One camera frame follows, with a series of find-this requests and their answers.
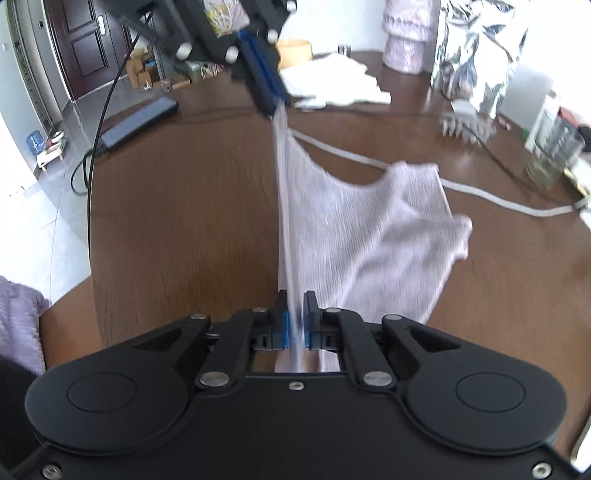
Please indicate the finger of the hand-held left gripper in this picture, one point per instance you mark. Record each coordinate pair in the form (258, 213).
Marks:
(258, 97)
(265, 64)

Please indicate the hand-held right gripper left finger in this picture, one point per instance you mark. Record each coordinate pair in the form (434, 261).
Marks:
(286, 330)

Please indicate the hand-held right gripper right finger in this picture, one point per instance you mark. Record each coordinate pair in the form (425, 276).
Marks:
(308, 330)

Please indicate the light pink towel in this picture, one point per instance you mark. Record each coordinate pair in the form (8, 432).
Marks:
(351, 240)

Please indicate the cardboard boxes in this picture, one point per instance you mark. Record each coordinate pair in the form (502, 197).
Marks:
(142, 69)

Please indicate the white crumpled cloth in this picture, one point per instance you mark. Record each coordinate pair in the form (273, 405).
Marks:
(332, 78)

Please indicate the dark brown door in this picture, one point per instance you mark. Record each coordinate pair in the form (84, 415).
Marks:
(90, 44)

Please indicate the dark flat power bank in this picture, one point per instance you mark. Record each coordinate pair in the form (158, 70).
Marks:
(138, 122)

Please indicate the pink knit cloth roll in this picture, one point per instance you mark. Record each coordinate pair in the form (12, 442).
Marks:
(408, 34)

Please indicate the small white rack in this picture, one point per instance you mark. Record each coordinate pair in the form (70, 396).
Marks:
(51, 152)

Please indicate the blue water bottle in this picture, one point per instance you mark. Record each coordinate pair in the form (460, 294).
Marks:
(35, 142)

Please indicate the white toothed clip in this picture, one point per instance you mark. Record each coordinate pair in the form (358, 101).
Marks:
(466, 125)

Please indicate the silver foil bag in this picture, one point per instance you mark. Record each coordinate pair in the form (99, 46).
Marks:
(475, 46)

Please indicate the purple knit clothing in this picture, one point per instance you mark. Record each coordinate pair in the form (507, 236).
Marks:
(21, 318)

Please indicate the clear glass cup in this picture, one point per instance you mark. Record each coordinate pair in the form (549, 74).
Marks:
(551, 154)

